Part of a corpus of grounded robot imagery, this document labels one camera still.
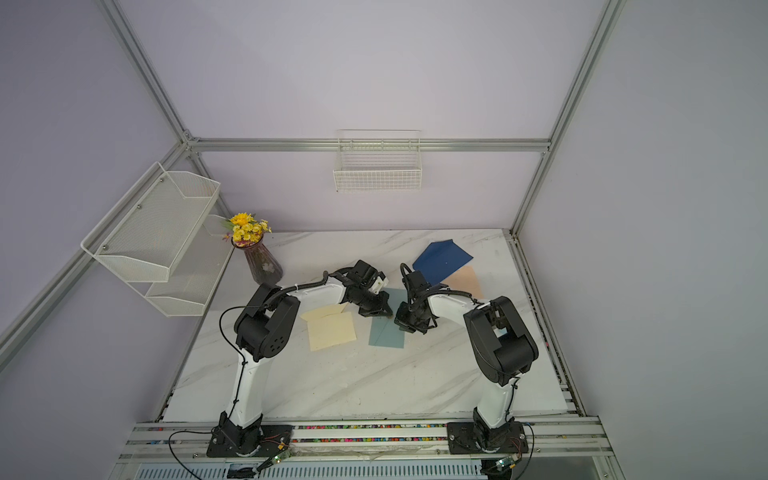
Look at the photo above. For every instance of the white mesh two-tier shelf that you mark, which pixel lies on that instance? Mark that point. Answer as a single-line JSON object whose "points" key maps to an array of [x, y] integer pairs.
{"points": [[164, 241]]}

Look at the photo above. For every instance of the aluminium front rail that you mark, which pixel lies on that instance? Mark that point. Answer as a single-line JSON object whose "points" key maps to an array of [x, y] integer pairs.
{"points": [[569, 447]]}

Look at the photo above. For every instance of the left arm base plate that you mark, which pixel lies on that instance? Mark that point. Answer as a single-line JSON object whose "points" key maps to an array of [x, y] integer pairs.
{"points": [[259, 441]]}

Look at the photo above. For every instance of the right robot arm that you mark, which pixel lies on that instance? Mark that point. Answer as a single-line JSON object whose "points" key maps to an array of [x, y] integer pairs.
{"points": [[502, 346]]}

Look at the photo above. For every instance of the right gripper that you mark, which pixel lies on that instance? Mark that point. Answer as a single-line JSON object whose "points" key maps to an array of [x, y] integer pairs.
{"points": [[404, 323]]}

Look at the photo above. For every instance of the dark blue envelope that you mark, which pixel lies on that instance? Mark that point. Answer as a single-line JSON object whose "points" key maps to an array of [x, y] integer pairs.
{"points": [[440, 260]]}

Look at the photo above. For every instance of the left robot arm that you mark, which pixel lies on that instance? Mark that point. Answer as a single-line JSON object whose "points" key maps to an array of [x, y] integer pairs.
{"points": [[264, 326]]}

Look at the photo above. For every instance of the peach paper sheet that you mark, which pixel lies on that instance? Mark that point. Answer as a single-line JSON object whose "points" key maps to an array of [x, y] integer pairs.
{"points": [[465, 279]]}

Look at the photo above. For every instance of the dark glass vase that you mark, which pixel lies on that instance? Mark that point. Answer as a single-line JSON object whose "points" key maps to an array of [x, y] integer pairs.
{"points": [[264, 267]]}

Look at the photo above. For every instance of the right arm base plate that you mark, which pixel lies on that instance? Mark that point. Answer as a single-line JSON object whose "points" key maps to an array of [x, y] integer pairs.
{"points": [[476, 438]]}

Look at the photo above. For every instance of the white wire wall basket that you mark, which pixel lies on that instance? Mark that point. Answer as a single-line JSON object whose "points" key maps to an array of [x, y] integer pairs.
{"points": [[370, 160]]}

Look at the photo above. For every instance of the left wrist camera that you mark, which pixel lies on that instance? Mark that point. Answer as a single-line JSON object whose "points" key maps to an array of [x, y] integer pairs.
{"points": [[378, 284]]}

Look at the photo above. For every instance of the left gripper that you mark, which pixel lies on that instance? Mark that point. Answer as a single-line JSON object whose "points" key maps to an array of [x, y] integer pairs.
{"points": [[378, 311]]}

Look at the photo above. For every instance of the teal envelope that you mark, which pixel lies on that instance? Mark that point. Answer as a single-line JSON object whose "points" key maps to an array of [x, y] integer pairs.
{"points": [[384, 332]]}

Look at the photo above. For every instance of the cream envelope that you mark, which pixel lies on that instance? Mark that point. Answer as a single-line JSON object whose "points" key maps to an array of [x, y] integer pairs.
{"points": [[323, 312]]}

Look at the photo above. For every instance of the cream paper sheet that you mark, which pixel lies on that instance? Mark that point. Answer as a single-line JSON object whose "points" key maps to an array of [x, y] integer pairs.
{"points": [[332, 330]]}

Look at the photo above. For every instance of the yellow flower bouquet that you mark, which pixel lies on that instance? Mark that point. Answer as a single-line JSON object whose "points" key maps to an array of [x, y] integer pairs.
{"points": [[244, 230]]}

